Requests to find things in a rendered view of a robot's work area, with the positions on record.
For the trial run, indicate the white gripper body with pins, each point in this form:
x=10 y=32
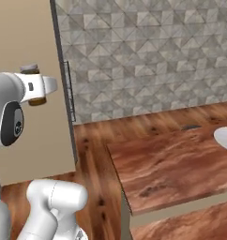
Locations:
x=50 y=84

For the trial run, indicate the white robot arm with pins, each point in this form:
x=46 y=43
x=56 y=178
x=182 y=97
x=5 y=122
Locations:
x=52 y=200

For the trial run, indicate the brown cinnamon bottle grey cap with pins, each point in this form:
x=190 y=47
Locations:
x=29 y=68

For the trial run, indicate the beige cabinet door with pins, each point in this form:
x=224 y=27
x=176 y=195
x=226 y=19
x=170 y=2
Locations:
x=27 y=34

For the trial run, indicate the white plate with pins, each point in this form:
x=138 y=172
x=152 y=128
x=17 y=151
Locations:
x=224 y=139

